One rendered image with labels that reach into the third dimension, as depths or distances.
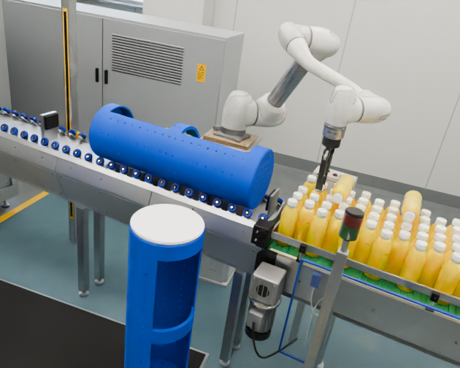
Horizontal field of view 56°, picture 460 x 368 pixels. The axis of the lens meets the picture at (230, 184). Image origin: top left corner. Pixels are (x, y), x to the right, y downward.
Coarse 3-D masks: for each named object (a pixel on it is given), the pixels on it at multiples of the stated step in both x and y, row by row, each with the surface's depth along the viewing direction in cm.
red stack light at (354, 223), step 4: (344, 212) 145; (344, 216) 144; (348, 216) 142; (344, 220) 144; (348, 220) 142; (352, 220) 141; (356, 220) 141; (360, 220) 142; (344, 224) 144; (348, 224) 143; (352, 224) 142; (356, 224) 142; (360, 224) 143; (352, 228) 143; (356, 228) 143
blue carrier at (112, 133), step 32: (96, 128) 210; (128, 128) 205; (160, 128) 202; (192, 128) 207; (128, 160) 209; (160, 160) 199; (192, 160) 192; (224, 160) 188; (256, 160) 184; (224, 192) 191; (256, 192) 193
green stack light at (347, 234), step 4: (340, 228) 146; (344, 228) 144; (348, 228) 143; (360, 228) 144; (340, 232) 146; (344, 232) 145; (348, 232) 144; (352, 232) 143; (356, 232) 144; (340, 236) 146; (344, 236) 145; (348, 236) 144; (352, 236) 144; (356, 236) 145; (348, 240) 145; (352, 240) 145
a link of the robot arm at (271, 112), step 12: (312, 36) 208; (324, 36) 210; (336, 36) 215; (312, 48) 211; (324, 48) 212; (336, 48) 216; (288, 72) 233; (300, 72) 229; (288, 84) 237; (264, 96) 257; (276, 96) 248; (288, 96) 248; (264, 108) 255; (276, 108) 254; (264, 120) 260; (276, 120) 262
